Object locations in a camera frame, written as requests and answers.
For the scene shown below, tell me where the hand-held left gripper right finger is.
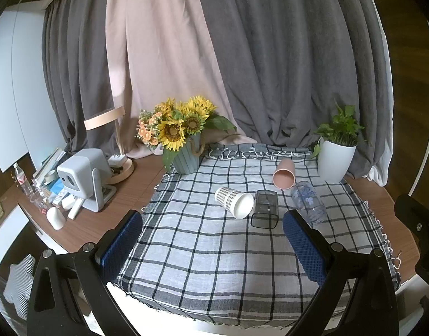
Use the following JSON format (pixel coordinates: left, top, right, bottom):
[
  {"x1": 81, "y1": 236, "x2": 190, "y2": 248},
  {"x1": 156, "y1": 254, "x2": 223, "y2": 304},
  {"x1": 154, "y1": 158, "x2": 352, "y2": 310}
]
[{"x1": 282, "y1": 209, "x2": 400, "y2": 336}]

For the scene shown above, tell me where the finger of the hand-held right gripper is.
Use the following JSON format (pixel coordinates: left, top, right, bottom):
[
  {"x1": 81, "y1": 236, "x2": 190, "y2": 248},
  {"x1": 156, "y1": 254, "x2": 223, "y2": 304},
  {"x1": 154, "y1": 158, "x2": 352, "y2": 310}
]
[{"x1": 394, "y1": 193, "x2": 429, "y2": 281}]

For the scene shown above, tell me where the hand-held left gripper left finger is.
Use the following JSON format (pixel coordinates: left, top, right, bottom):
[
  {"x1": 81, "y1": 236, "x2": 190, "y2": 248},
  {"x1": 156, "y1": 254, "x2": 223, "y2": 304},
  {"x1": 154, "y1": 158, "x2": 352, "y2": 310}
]
[{"x1": 27, "y1": 209, "x2": 144, "y2": 336}]

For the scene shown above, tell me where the clear glass cup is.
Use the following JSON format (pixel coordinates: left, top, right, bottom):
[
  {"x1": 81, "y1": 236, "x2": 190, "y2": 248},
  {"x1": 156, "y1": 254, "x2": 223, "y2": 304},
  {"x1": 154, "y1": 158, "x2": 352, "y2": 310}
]
[{"x1": 291, "y1": 181, "x2": 327, "y2": 227}]

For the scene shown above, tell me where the dark transparent square cup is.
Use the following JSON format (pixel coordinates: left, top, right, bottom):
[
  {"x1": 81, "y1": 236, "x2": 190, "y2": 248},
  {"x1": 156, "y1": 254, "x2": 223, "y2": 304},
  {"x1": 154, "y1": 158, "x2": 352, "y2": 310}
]
[{"x1": 250, "y1": 190, "x2": 280, "y2": 229}]

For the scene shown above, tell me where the pink plastic cup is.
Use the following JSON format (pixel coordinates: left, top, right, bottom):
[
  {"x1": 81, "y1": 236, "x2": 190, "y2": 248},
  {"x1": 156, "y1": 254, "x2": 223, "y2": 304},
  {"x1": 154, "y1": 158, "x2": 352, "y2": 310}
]
[{"x1": 273, "y1": 158, "x2": 296, "y2": 190}]

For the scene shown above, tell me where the checkered paper cup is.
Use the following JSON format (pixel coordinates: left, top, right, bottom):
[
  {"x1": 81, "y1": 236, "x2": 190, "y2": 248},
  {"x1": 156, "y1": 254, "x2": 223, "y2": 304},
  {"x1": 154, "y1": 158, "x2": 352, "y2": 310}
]
[{"x1": 215, "y1": 186, "x2": 254, "y2": 220}]

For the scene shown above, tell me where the white remote control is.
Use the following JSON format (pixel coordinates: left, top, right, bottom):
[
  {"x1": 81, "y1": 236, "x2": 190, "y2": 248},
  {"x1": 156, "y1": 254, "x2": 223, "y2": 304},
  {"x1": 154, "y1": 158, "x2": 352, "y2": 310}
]
[{"x1": 67, "y1": 198, "x2": 85, "y2": 220}]

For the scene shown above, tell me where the white oval case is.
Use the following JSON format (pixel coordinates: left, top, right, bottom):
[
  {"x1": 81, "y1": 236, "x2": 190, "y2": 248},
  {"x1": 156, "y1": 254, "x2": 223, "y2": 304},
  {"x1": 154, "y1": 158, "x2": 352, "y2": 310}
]
[{"x1": 46, "y1": 207, "x2": 67, "y2": 231}]

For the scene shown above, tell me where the grey cube projector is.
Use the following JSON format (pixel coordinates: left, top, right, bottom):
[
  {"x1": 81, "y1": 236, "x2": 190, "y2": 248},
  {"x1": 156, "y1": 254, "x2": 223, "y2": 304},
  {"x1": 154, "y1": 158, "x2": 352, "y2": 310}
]
[{"x1": 57, "y1": 148, "x2": 118, "y2": 213}]

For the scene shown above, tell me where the checkered tablecloth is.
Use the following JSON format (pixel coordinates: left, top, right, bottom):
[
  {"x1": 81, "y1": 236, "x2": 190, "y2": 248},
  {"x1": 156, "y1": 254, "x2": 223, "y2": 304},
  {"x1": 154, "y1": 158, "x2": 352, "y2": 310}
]
[{"x1": 116, "y1": 143, "x2": 402, "y2": 325}]

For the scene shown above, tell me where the white plant pot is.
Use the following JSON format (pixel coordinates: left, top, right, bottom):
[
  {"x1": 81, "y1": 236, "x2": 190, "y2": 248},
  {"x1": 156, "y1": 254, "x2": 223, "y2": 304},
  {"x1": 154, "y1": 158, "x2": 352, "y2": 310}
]
[{"x1": 317, "y1": 136, "x2": 358, "y2": 184}]

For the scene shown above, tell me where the stack of books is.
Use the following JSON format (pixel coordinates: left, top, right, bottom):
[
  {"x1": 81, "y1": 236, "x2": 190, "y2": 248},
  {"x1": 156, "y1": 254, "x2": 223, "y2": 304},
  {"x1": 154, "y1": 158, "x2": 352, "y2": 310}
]
[{"x1": 32, "y1": 147, "x2": 70, "y2": 197}]

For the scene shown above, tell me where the wooden desk lamp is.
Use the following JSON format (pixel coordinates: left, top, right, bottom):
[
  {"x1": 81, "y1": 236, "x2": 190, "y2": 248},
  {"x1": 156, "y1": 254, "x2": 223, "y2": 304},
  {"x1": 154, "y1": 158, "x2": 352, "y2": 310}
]
[{"x1": 83, "y1": 106, "x2": 135, "y2": 183}]

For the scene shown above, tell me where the teal ribbed vase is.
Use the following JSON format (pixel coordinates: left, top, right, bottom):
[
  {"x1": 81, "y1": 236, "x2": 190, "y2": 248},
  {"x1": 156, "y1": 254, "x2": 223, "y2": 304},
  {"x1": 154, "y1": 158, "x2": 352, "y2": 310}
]
[{"x1": 163, "y1": 133, "x2": 201, "y2": 174}]

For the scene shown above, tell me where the striped star cushion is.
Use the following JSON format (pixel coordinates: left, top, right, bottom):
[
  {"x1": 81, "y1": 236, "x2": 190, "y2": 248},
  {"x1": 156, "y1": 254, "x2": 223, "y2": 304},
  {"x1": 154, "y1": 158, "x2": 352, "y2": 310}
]
[{"x1": 4, "y1": 254, "x2": 36, "y2": 321}]

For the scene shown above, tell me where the clear plastic bottle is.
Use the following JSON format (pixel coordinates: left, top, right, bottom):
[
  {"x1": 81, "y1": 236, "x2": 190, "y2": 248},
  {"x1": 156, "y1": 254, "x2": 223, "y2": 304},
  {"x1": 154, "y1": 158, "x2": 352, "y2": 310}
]
[{"x1": 13, "y1": 163, "x2": 36, "y2": 197}]

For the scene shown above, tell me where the green potted plant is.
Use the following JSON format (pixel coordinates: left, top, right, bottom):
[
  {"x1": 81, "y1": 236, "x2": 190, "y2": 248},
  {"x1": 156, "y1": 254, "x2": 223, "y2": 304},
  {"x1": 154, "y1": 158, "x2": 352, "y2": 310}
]
[{"x1": 308, "y1": 100, "x2": 371, "y2": 158}]

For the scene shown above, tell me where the sunflower bouquet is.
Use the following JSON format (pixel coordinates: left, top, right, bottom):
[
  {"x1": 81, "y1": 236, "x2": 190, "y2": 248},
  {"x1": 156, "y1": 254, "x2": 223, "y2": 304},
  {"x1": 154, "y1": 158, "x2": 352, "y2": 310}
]
[{"x1": 135, "y1": 95, "x2": 237, "y2": 173}]

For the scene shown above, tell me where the white cabinet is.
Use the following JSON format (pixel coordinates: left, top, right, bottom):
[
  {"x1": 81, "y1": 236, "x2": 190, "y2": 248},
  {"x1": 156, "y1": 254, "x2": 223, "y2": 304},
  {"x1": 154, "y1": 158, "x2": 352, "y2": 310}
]
[{"x1": 0, "y1": 1, "x2": 67, "y2": 173}]

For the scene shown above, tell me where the grey curtain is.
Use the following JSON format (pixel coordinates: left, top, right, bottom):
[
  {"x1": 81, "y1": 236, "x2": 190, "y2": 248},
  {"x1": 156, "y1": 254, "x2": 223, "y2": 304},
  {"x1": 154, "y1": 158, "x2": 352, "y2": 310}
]
[{"x1": 41, "y1": 0, "x2": 394, "y2": 183}]

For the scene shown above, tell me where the pink curtain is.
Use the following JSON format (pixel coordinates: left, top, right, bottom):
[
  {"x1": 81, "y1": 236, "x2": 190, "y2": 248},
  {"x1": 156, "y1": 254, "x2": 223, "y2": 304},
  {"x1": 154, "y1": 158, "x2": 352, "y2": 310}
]
[{"x1": 105, "y1": 0, "x2": 257, "y2": 160}]

